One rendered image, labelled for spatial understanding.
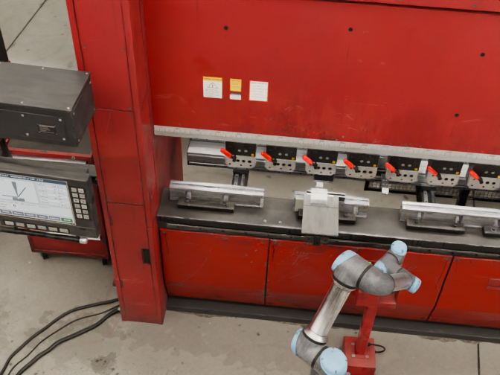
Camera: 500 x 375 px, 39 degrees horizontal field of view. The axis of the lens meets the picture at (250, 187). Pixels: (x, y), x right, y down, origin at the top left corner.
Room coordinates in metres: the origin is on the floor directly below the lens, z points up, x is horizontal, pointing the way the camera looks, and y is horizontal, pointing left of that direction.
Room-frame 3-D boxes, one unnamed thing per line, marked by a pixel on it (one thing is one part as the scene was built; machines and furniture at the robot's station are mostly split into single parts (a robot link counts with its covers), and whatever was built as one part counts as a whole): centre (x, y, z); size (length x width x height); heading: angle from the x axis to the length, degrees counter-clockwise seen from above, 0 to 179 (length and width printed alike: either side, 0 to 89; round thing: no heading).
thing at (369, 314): (2.20, -0.67, 0.39); 0.05 x 0.05 x 0.54; 88
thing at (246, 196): (2.62, 0.18, 0.92); 0.50 x 0.06 x 0.10; 86
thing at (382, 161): (2.72, -0.72, 1.01); 0.26 x 0.12 x 0.05; 176
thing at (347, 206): (2.58, -0.43, 0.92); 0.39 x 0.06 x 0.10; 86
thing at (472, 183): (2.52, -1.15, 1.26); 0.15 x 0.09 x 0.17; 86
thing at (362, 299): (2.20, -0.67, 0.75); 0.20 x 0.16 x 0.18; 88
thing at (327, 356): (1.60, -0.38, 0.94); 0.13 x 0.12 x 0.14; 48
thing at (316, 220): (2.43, -0.36, 1.00); 0.26 x 0.18 x 0.01; 176
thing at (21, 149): (3.03, 1.10, 0.50); 0.50 x 0.50 x 1.00; 86
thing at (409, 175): (2.55, -0.75, 1.26); 0.15 x 0.09 x 0.17; 86
